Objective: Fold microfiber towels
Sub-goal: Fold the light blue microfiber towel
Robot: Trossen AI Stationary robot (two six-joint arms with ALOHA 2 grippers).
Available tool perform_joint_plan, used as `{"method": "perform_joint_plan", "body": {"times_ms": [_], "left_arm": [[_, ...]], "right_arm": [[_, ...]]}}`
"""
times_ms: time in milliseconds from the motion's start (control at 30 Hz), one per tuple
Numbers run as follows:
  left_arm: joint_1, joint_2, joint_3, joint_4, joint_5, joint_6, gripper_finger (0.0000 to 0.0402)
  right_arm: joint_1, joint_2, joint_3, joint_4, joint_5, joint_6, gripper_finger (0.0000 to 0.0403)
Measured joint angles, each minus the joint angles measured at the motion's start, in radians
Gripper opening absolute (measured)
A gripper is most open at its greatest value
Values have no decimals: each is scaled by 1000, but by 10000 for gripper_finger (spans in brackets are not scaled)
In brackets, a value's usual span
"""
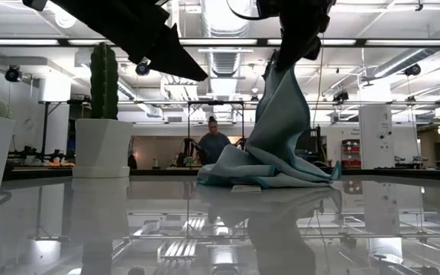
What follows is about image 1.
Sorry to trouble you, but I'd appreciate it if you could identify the green cactus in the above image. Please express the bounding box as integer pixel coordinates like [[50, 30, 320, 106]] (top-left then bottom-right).
[[89, 42, 120, 120]]

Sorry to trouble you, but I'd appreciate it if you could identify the white kiosk column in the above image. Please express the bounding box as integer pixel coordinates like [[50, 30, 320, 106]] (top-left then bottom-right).
[[358, 104, 396, 170]]

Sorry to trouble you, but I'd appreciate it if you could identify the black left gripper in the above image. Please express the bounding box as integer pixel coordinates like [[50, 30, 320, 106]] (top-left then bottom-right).
[[51, 0, 209, 82]]

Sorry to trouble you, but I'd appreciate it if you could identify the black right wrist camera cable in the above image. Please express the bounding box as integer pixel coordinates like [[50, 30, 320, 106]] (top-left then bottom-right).
[[226, 0, 261, 21]]

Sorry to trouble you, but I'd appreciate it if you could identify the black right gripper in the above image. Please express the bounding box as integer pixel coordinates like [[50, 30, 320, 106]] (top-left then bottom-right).
[[257, 0, 336, 73]]

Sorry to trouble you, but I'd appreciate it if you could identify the person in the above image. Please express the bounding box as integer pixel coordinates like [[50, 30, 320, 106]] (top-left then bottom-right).
[[198, 116, 231, 166]]

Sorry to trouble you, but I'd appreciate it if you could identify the black monitor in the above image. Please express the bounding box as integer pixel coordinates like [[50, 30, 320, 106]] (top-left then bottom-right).
[[295, 128, 322, 161]]

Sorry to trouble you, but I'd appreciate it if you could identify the white hexagonal plant pot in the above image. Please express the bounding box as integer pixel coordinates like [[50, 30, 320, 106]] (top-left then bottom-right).
[[71, 118, 134, 179]]

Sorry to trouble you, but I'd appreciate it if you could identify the light blue microfiber towel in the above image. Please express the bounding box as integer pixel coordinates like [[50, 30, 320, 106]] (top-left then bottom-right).
[[196, 49, 342, 189]]

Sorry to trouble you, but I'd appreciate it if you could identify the white paper label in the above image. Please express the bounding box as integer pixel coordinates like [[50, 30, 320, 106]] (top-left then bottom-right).
[[230, 185, 263, 194]]

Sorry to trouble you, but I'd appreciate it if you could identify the red storage shelf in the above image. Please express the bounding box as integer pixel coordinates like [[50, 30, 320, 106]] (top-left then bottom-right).
[[341, 138, 361, 168]]

